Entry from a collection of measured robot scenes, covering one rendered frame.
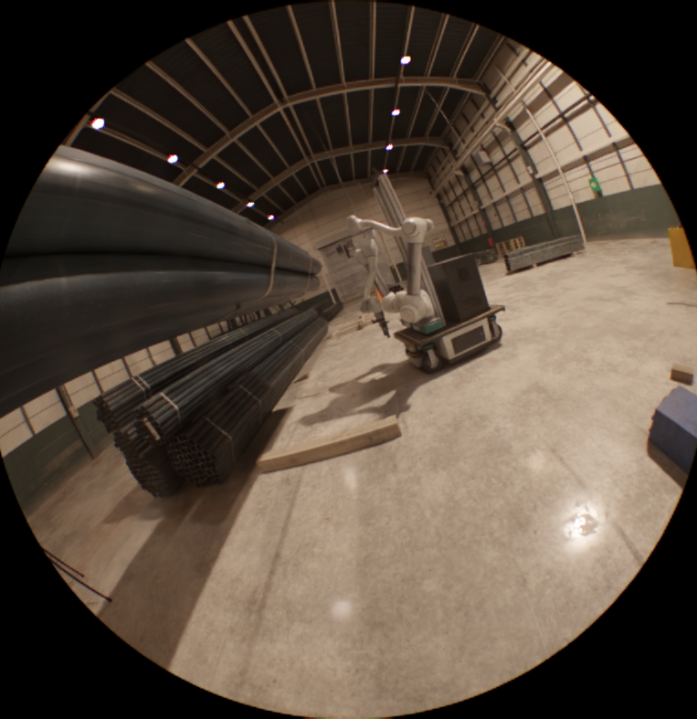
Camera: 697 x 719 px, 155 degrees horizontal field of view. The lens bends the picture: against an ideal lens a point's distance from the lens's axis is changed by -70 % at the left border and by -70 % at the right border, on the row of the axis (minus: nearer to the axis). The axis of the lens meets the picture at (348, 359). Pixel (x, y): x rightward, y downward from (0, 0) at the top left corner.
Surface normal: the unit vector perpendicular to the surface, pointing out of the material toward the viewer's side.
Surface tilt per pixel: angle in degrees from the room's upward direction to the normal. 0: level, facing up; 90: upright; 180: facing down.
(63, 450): 90
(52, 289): 101
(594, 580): 0
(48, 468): 90
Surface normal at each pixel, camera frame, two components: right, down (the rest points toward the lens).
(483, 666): -0.37, -0.89
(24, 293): 0.98, -0.17
